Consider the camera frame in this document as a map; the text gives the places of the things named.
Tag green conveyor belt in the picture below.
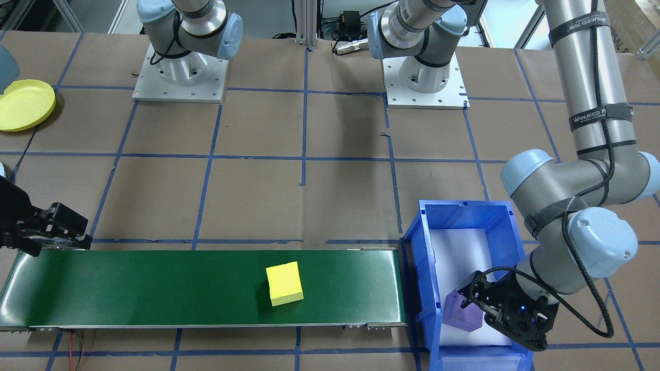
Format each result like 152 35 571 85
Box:
0 247 408 333

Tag yellow foam cube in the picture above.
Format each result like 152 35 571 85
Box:
266 261 304 307

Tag blue plastic storage bin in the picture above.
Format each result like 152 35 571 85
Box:
405 200 542 371

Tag purple foam cube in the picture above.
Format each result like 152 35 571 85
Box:
442 289 484 333

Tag yellow round plate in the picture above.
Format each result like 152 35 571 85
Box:
0 79 56 132

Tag aluminium extrusion post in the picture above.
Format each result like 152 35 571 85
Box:
295 0 319 48

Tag thin red wire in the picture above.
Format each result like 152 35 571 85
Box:
67 330 86 371

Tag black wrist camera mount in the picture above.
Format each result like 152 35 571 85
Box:
482 278 560 352
0 175 34 257

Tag brown cardboard box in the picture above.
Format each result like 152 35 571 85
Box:
603 0 660 55

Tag white square base plate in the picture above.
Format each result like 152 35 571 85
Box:
382 52 470 110
133 42 229 104

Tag silver cylindrical connector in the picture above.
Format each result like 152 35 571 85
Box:
334 39 369 55

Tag thin black cable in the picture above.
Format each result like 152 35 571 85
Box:
8 125 39 183

